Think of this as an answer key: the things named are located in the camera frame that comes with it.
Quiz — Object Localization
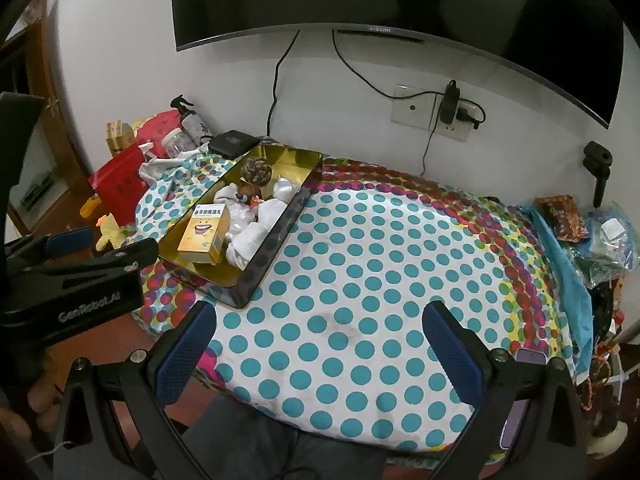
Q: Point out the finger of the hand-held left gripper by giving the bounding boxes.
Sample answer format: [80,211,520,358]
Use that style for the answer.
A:
[30,237,160,277]
[6,227,96,262]

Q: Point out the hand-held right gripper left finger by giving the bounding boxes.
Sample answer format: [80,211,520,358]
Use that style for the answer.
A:
[52,301,218,480]

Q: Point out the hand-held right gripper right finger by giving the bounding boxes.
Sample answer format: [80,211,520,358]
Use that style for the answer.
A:
[422,301,588,480]

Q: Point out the gold tin box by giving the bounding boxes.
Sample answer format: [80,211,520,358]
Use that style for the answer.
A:
[157,142,323,310]

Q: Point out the yellow smiling face box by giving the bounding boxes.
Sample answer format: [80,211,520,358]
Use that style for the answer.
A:
[177,204,232,266]

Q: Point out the white towel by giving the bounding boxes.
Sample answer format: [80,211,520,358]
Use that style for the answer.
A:
[225,225,271,267]

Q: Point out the braided rope ball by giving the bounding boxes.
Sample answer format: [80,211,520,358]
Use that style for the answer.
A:
[240,156,275,185]

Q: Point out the person's left hand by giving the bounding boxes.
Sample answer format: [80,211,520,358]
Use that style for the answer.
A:
[0,355,61,441]

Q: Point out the yellow duck toy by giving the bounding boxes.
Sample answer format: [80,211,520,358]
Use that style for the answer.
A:
[95,215,128,251]

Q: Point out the red bag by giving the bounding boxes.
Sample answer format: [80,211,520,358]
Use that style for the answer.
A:
[87,144,151,226]

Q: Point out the purple phone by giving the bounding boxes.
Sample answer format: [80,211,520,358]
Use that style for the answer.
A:
[500,347,546,448]

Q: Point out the white crumpled cloth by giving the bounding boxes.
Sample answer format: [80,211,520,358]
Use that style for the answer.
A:
[137,142,211,181]

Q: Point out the polka dot tablecloth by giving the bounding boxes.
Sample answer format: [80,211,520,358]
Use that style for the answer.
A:
[131,150,593,466]

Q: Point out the tall yellow box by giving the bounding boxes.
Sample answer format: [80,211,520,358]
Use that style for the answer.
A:
[104,121,137,156]

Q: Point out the clear plastic jar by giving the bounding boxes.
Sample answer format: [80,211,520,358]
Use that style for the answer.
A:
[162,129,198,160]

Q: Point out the wooden cabinet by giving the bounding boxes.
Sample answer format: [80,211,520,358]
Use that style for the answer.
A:
[0,0,96,241]

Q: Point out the blue cloth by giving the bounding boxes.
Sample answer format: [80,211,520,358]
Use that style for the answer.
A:
[522,206,596,376]

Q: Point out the spray bottle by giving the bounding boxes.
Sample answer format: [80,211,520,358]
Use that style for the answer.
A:
[170,95,213,148]

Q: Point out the black flat device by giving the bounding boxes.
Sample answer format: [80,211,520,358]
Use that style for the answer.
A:
[207,130,258,158]

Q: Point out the brown snack bag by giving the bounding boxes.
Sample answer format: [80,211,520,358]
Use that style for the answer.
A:
[537,195,590,242]

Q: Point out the white round object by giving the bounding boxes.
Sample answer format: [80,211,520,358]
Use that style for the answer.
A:
[587,420,631,456]

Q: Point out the clear plastic bags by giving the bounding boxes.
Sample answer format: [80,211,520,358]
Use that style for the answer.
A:
[570,202,640,291]

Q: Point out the black clamp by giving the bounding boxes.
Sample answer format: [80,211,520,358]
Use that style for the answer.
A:
[582,141,613,208]

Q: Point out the black charger adapter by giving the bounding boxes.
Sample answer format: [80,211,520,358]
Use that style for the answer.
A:
[440,79,461,126]

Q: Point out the tangled cables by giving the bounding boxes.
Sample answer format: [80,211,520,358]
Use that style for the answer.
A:
[580,280,640,411]

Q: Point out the black charger cable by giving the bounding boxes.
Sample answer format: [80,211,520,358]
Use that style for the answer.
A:
[421,122,443,177]

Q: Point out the black monitor cable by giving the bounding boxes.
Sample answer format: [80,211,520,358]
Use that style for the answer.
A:
[331,29,448,101]
[266,30,302,140]

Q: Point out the black wall plug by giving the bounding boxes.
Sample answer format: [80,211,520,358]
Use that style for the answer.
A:
[457,102,486,131]

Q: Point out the white wall socket plate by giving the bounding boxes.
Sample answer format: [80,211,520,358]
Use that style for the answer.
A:
[391,84,473,143]

